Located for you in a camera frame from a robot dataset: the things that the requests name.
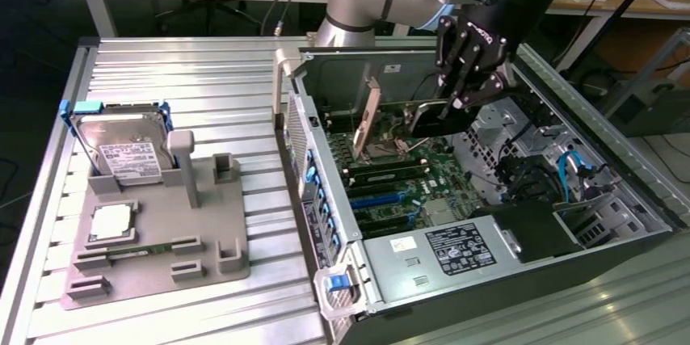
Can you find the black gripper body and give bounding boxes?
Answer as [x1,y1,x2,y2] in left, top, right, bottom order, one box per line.
[457,0,564,76]

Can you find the graphics card with metal bracket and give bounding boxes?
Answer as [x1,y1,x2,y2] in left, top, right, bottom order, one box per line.
[353,76,479,159]

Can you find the metal disk bay cage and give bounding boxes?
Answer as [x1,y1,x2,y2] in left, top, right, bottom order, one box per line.
[453,94,541,196]

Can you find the metal socket cover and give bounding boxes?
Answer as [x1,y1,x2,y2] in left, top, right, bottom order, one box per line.
[391,134,433,151]

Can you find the green motherboard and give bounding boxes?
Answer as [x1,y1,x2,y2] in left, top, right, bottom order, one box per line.
[326,116,475,237]

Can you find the CPU socket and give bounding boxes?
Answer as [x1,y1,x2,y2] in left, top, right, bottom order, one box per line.
[359,138,403,166]

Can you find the black RAM stick with label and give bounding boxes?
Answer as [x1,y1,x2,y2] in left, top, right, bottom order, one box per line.
[345,165,430,187]

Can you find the dark grey floor cabinet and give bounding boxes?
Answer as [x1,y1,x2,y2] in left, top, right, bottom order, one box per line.
[609,78,690,138]

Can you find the silver chipset heatsink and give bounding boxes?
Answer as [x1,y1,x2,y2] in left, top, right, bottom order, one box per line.
[423,198,455,225]

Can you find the blue expansion slot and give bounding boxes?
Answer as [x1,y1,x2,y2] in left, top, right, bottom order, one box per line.
[350,192,414,209]

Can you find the black plastic shroud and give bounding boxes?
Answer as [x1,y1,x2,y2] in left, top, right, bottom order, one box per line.
[466,202,586,263]

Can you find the black office chair base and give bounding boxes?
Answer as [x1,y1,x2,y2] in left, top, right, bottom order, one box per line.
[155,0,261,36]

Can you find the grey power supply unit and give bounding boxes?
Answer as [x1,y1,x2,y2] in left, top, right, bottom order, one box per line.
[361,215,525,308]

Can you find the open black PC case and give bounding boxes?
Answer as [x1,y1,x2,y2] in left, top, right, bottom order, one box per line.
[273,45,682,345]

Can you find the hard disk in blue caddy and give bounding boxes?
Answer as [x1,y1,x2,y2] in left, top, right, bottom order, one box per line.
[59,98,183,187]

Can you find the grey parts rack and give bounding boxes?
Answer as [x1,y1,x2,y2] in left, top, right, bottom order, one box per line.
[58,129,255,310]

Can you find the green RAM stick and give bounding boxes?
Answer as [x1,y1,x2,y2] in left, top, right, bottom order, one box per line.
[104,242,176,259]

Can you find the silver CPU chip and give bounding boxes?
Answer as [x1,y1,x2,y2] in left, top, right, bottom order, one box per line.
[88,205,136,241]

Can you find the light blue wire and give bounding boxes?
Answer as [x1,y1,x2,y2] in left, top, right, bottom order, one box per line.
[558,149,598,204]

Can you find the grey case handle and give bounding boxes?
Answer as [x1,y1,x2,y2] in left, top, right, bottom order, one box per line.
[311,264,362,320]

